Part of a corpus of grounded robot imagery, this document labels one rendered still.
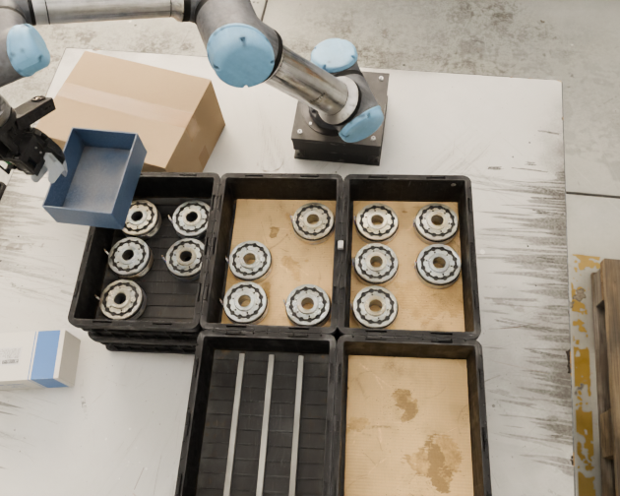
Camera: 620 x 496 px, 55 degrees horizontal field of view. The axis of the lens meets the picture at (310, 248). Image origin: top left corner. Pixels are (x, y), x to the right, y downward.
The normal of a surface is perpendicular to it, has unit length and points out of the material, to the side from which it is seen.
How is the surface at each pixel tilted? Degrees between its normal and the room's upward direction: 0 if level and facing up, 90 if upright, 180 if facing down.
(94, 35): 0
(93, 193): 1
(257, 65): 86
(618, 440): 1
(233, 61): 87
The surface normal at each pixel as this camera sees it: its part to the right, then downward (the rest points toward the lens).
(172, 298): -0.07, -0.43
